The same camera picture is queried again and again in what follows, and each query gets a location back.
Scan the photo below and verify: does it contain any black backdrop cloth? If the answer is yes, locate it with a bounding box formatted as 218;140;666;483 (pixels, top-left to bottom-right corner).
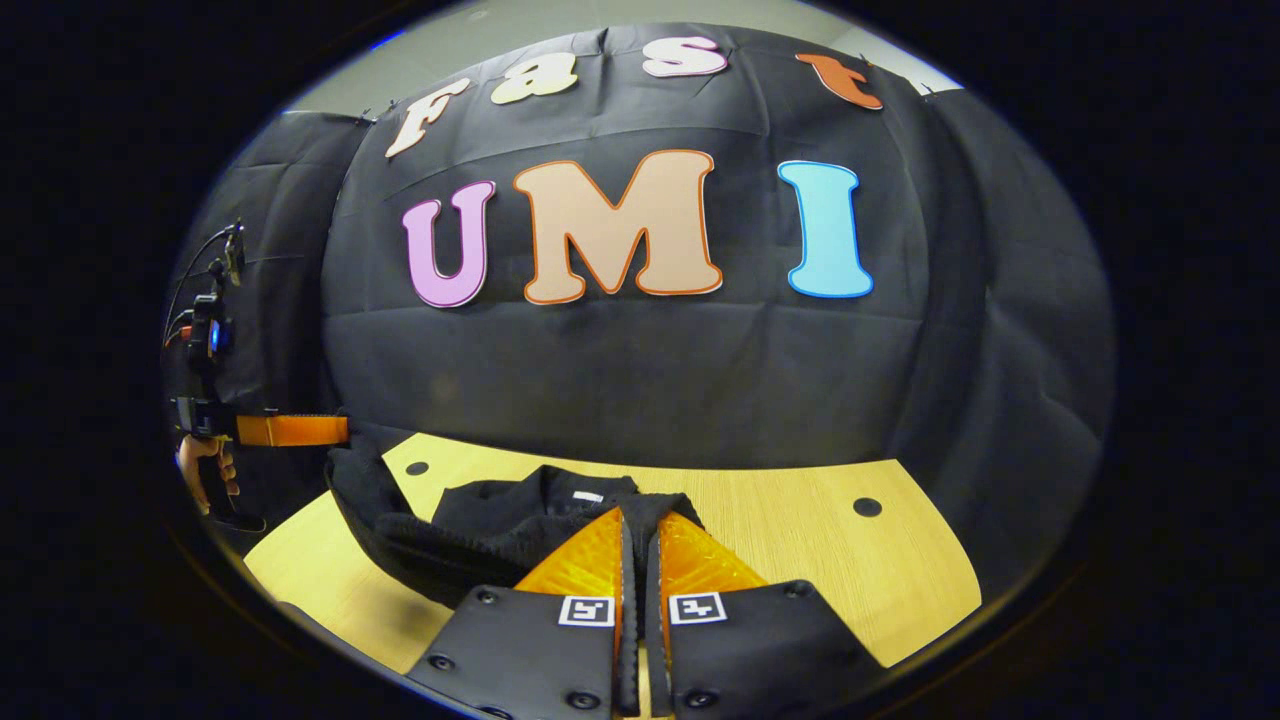
163;22;1117;601

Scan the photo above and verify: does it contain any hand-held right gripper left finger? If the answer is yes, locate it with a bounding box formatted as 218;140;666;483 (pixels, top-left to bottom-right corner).
405;507;641;720

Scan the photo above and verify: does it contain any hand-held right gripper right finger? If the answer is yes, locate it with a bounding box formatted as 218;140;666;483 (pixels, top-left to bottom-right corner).
645;510;887;720

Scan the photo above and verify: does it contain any black shirt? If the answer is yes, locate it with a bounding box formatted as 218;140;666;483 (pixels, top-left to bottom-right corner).
325;435;707;611

